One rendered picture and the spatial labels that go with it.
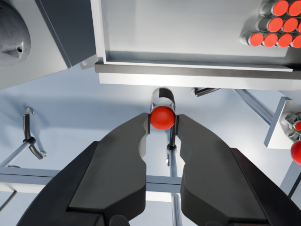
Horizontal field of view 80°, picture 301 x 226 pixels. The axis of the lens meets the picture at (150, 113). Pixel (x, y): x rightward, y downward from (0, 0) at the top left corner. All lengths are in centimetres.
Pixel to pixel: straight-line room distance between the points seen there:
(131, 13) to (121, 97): 106
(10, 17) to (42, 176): 98
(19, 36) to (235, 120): 139
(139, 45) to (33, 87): 133
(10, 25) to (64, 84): 101
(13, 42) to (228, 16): 45
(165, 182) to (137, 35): 93
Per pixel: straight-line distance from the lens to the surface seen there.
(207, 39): 38
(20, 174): 142
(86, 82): 142
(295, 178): 65
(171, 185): 115
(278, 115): 50
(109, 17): 38
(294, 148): 40
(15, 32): 53
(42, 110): 169
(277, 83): 46
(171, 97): 16
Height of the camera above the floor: 125
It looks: 62 degrees down
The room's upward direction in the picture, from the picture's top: 173 degrees counter-clockwise
